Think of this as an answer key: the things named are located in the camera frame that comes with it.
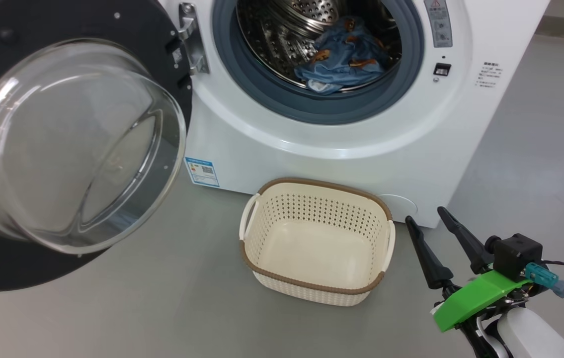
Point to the black round washing machine door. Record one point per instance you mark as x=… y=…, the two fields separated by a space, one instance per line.
x=137 y=25

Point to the blue energy label sticker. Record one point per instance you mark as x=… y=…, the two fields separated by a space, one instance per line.
x=202 y=172

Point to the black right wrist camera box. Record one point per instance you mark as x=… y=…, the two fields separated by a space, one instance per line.
x=518 y=256

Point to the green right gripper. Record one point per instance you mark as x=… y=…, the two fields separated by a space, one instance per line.
x=475 y=298

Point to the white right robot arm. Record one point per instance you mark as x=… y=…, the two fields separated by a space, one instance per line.
x=535 y=333

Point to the teal right camera connector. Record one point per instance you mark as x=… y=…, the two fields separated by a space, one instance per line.
x=542 y=276

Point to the cream plastic laundry basket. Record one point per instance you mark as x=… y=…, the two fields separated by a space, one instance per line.
x=311 y=248

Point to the grey rubber door seal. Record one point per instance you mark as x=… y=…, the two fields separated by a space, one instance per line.
x=272 y=99

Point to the round filter cover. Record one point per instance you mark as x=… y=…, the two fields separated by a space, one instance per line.
x=403 y=204

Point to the blue cartoon print trousers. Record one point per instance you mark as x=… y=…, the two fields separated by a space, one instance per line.
x=351 y=40

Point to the grey warning sticker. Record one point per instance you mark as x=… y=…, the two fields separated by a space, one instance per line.
x=438 y=22

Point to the blue cartoon print shirt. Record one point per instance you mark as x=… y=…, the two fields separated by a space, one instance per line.
x=331 y=74

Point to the white washing machine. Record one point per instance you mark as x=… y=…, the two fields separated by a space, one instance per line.
x=361 y=164

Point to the metal door hinge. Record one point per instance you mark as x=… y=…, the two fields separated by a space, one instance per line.
x=192 y=44

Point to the steel washing machine drum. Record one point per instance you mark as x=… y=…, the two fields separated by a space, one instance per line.
x=272 y=44

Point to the black door lock slot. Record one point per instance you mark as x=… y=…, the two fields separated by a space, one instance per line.
x=442 y=69

